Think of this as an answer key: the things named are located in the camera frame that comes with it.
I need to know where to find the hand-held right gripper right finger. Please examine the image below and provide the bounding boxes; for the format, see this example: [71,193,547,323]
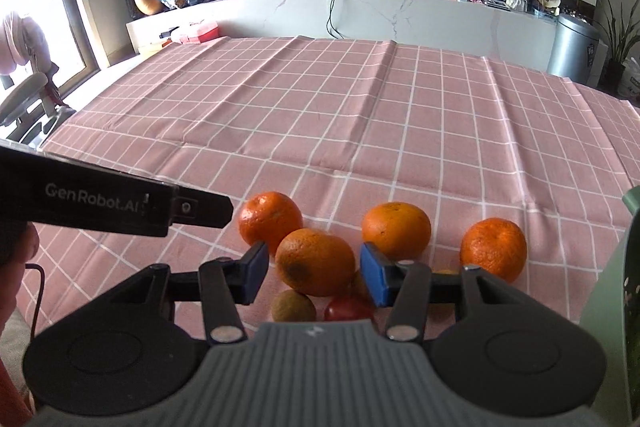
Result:
[360,242,558,342]

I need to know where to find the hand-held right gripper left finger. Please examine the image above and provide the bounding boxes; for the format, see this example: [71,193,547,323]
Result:
[67,241,272,345]

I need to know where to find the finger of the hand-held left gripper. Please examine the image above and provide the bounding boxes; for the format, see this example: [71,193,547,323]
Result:
[171,184,234,230]

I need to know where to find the orange with dark spot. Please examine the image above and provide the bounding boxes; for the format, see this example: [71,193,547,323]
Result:
[275,228,357,298]

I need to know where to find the green bowl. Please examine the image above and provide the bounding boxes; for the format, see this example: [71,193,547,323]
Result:
[579,191,640,358]

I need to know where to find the person's left hand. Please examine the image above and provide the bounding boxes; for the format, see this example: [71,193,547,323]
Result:
[0,222,41,340]

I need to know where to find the red tomato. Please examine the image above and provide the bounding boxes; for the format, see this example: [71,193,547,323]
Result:
[324,297,376,323]

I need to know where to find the grey chair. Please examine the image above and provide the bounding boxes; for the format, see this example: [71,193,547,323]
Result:
[0,72,76,142]

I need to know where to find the pink garment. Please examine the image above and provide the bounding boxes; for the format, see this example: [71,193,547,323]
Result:
[0,12,51,75]

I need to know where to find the pink checkered tablecloth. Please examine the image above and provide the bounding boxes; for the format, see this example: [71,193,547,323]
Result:
[0,34,640,358]

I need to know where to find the red storage box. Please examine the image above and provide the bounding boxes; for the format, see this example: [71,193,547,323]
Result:
[179,21,221,44]

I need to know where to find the white marble tv cabinet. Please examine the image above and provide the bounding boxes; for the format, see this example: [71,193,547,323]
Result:
[125,0,558,72]

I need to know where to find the silver trash can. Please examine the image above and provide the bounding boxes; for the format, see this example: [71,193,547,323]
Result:
[546,14,601,80]

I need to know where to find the white plastic bag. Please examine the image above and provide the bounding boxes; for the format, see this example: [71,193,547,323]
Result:
[617,57,640,100]

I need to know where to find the long-leaf potted plant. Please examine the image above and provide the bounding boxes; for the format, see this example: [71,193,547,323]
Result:
[587,0,640,90]

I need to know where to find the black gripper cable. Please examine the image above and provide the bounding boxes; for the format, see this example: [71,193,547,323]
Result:
[25,263,47,340]

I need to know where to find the black power cable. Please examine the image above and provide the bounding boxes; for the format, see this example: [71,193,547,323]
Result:
[326,0,343,40]

